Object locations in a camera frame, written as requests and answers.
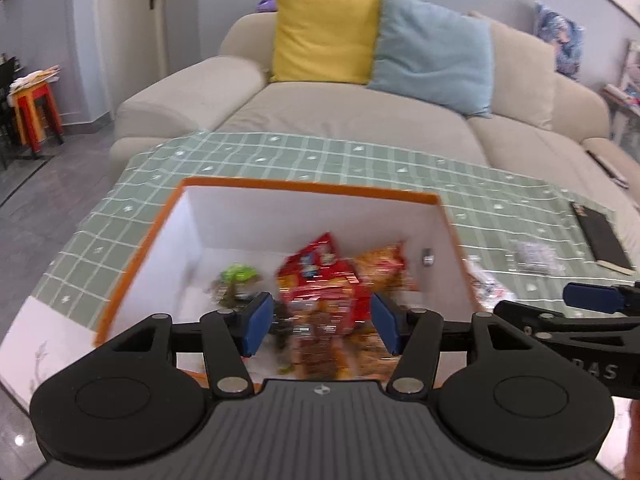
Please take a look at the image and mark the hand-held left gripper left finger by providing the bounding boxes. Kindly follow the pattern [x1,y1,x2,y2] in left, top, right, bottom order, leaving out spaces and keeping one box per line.
[107,292,274,395]

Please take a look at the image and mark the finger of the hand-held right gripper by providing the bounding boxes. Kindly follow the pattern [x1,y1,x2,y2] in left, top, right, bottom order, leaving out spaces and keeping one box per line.
[492,300,640,347]
[562,282,640,317]

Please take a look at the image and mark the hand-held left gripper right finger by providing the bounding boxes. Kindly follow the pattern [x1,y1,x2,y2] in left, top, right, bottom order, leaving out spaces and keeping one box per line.
[371,292,538,395]

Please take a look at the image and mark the green snack packet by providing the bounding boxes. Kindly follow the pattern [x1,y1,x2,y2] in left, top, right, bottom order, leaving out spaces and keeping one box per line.
[215,262,263,308]

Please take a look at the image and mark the orange snack packet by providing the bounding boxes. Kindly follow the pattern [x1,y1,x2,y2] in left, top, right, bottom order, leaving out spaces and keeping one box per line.
[350,241,418,292]

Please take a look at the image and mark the brown snack packet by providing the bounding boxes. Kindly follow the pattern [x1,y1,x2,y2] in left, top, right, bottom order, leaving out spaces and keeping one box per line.
[287,317,361,382]

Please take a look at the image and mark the orange box with white inside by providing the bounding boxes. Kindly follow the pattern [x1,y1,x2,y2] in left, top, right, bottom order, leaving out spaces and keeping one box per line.
[95,176,483,396]

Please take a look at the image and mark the person's right hand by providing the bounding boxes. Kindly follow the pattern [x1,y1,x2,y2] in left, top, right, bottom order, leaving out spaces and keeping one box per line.
[626,399,640,480]

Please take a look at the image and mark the white red snack packet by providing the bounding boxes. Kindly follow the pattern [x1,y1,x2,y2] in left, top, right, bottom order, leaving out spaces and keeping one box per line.
[465,255,517,308]

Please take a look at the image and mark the clear snack packet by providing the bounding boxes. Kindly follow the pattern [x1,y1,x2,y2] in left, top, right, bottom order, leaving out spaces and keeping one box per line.
[509,239,559,274]

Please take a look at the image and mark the flat black box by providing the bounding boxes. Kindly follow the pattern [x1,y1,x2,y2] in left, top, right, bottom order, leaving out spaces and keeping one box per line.
[569,201,635,275]

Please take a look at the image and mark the remote control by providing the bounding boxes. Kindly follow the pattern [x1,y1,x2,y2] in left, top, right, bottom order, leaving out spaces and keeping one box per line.
[585,150,630,189]

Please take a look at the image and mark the green checked tablecloth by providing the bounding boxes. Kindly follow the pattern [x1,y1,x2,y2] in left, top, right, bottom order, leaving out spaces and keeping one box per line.
[45,129,640,333]

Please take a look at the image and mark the cluttered shelf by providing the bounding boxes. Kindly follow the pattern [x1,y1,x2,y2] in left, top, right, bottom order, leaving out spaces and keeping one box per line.
[601,37,640,147]

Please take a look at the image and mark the beige sofa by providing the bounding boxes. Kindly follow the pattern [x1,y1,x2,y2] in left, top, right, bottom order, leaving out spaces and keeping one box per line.
[109,10,640,198]

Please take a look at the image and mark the beige back cushion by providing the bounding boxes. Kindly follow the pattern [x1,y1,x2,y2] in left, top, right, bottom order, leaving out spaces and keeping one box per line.
[467,10,559,132]

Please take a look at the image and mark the blue white printed pillow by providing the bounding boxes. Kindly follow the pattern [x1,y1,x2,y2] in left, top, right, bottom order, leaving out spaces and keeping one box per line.
[532,1,587,81]

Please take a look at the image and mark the light blue pillow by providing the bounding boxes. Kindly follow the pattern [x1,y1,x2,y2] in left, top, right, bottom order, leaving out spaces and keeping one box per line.
[366,0,497,119]

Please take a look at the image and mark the yellow pillow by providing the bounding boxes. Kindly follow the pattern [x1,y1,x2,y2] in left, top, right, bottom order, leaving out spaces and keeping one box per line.
[269,0,384,85]

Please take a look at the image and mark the white door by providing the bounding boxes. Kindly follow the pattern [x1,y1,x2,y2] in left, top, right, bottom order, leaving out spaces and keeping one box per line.
[107,0,169,116]

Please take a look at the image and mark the red stool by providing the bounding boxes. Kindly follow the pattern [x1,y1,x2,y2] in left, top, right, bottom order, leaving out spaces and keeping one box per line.
[11,82,65,157]

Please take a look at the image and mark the papers on stool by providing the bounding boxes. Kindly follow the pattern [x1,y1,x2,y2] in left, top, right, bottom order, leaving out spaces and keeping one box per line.
[10,65,62,94]

